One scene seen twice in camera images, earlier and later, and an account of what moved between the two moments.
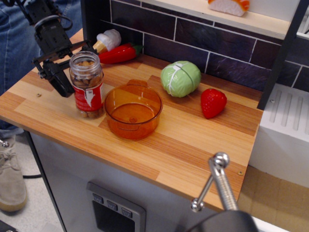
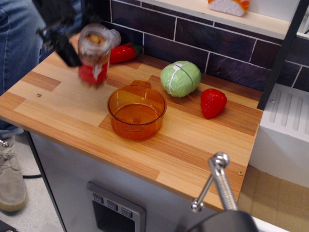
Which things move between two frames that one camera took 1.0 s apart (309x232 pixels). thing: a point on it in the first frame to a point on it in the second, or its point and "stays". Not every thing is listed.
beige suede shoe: [13, 194] stays
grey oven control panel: [113, 213] stays
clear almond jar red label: [86, 75] to [95, 43]
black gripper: [49, 28] to [60, 18]
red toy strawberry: [212, 101] stays
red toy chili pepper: [123, 53] stays
